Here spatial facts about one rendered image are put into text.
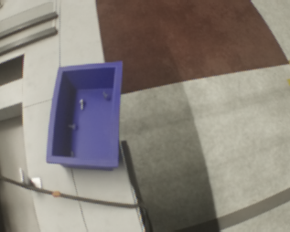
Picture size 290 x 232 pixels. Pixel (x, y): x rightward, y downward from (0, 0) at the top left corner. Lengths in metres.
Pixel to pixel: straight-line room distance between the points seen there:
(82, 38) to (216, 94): 1.02
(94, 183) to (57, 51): 0.39
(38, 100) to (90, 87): 0.14
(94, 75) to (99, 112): 0.08
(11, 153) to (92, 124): 0.27
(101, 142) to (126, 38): 1.30
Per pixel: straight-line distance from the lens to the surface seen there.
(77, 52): 0.95
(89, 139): 0.81
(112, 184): 0.76
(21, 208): 0.88
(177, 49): 1.99
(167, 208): 1.60
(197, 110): 1.79
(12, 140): 0.95
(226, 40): 2.09
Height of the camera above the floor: 1.56
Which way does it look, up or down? 62 degrees down
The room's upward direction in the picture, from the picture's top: 6 degrees counter-clockwise
